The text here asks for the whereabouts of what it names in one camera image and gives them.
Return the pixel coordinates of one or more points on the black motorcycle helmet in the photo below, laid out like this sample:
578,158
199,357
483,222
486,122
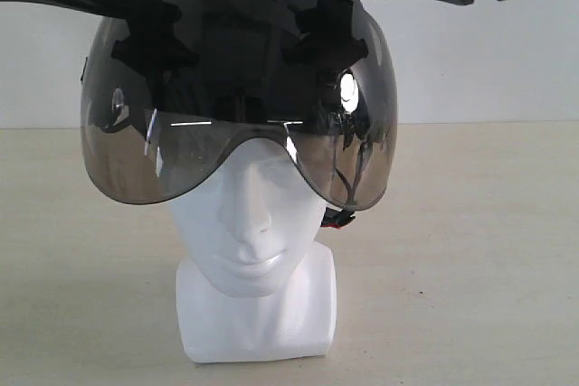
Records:
167,96

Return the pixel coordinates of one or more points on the white mannequin head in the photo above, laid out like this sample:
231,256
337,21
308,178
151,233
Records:
255,285

